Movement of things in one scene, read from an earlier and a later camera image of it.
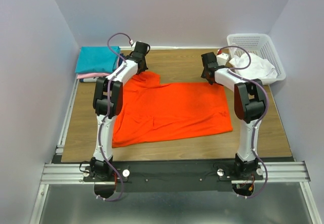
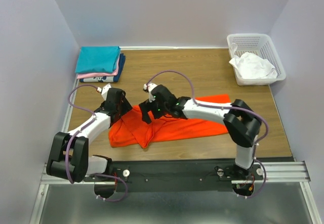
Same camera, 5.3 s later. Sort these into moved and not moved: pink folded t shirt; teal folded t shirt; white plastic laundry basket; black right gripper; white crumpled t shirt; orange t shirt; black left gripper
Moved: black left gripper; orange t shirt; black right gripper
Not moved: teal folded t shirt; white crumpled t shirt; pink folded t shirt; white plastic laundry basket
